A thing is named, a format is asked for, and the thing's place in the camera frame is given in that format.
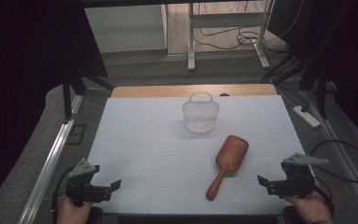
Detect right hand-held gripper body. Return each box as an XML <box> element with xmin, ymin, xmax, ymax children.
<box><xmin>280</xmin><ymin>152</ymin><xmax>330</xmax><ymax>200</ymax></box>

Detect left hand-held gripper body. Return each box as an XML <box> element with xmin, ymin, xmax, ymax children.
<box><xmin>65</xmin><ymin>158</ymin><xmax>101</xmax><ymax>208</ymax></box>

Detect wooden hairbrush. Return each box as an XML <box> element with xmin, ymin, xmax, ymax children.
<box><xmin>205</xmin><ymin>134</ymin><xmax>250</xmax><ymax>202</ymax></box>

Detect white plastic mesh basket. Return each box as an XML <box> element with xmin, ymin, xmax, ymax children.
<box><xmin>182</xmin><ymin>91</ymin><xmax>220</xmax><ymax>134</ymax></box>

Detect person's left hand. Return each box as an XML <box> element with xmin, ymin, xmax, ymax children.
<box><xmin>56</xmin><ymin>194</ymin><xmax>94</xmax><ymax>224</ymax></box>

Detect person's right hand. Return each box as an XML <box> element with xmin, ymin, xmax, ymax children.
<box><xmin>281</xmin><ymin>180</ymin><xmax>333</xmax><ymax>224</ymax></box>

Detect dark floor socket plate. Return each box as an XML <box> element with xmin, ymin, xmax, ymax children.
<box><xmin>65</xmin><ymin>123</ymin><xmax>88</xmax><ymax>146</ymax></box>

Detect white foam board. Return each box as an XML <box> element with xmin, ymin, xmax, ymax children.
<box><xmin>87</xmin><ymin>94</ymin><xmax>316</xmax><ymax>217</ymax></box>

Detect white power strip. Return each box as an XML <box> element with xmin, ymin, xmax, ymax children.
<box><xmin>292</xmin><ymin>105</ymin><xmax>322</xmax><ymax>129</ymax></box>

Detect black metal stand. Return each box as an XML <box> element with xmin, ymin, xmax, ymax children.
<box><xmin>301</xmin><ymin>62</ymin><xmax>337</xmax><ymax>120</ymax></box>

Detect black tripod stand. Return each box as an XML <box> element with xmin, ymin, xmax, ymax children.
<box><xmin>62</xmin><ymin>73</ymin><xmax>116</xmax><ymax>124</ymax></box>

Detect black curtain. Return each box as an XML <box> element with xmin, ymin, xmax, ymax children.
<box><xmin>0</xmin><ymin>0</ymin><xmax>108</xmax><ymax>216</ymax></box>
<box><xmin>267</xmin><ymin>0</ymin><xmax>358</xmax><ymax>147</ymax></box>

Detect white cabinet panel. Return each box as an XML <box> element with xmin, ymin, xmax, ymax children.
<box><xmin>84</xmin><ymin>4</ymin><xmax>168</xmax><ymax>54</ymax></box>

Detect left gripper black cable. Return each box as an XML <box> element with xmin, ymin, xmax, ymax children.
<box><xmin>51</xmin><ymin>166</ymin><xmax>76</xmax><ymax>224</ymax></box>

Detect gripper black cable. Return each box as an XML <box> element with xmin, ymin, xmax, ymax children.
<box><xmin>51</xmin><ymin>166</ymin><xmax>76</xmax><ymax>224</ymax></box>
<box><xmin>313</xmin><ymin>176</ymin><xmax>336</xmax><ymax>217</ymax></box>

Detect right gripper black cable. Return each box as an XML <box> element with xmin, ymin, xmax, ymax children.
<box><xmin>313</xmin><ymin>176</ymin><xmax>336</xmax><ymax>217</ymax></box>

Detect aluminium floor rail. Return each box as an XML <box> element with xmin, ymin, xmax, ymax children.
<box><xmin>301</xmin><ymin>90</ymin><xmax>358</xmax><ymax>220</ymax></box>
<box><xmin>18</xmin><ymin>94</ymin><xmax>85</xmax><ymax>224</ymax></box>

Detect black looped floor cable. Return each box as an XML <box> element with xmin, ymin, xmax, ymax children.
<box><xmin>310</xmin><ymin>139</ymin><xmax>358</xmax><ymax>185</ymax></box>

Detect black cable bundle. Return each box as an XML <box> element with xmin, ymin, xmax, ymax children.
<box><xmin>260</xmin><ymin>52</ymin><xmax>311</xmax><ymax>85</ymax></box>

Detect tangled floor cables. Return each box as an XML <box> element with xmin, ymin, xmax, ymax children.
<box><xmin>193</xmin><ymin>26</ymin><xmax>290</xmax><ymax>57</ymax></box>

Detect white metal desk frame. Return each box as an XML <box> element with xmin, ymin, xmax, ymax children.
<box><xmin>187</xmin><ymin>0</ymin><xmax>276</xmax><ymax>73</ymax></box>

